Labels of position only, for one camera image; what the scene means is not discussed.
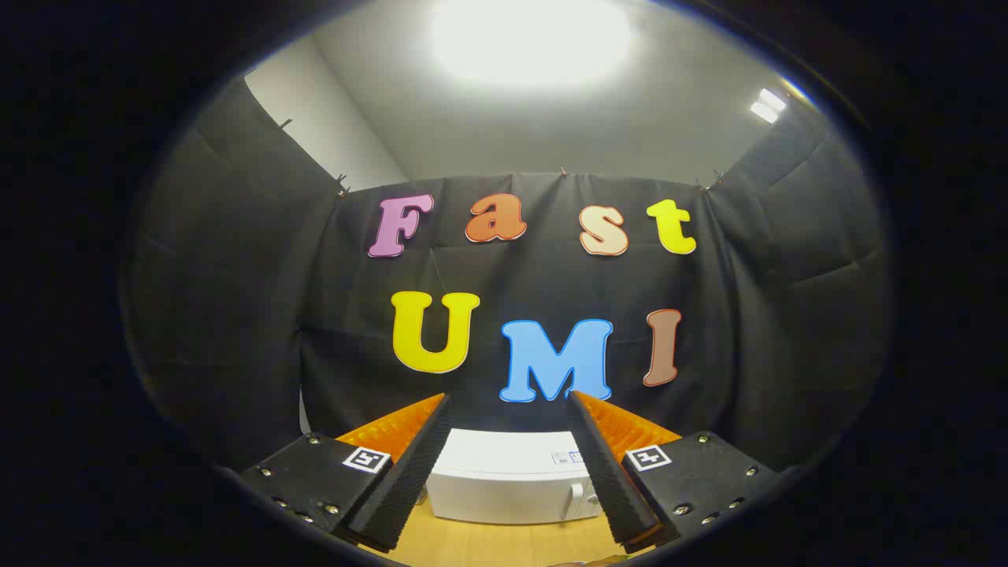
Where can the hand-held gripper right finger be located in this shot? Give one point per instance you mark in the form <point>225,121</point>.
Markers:
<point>610,480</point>

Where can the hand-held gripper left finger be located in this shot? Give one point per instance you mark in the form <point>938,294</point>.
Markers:
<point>409,480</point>

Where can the white microwave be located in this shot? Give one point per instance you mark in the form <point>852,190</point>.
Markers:
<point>504,480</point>

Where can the small ceiling light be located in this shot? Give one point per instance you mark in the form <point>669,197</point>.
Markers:
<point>768,105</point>

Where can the large ceiling light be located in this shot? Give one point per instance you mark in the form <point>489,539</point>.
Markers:
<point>528,39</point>

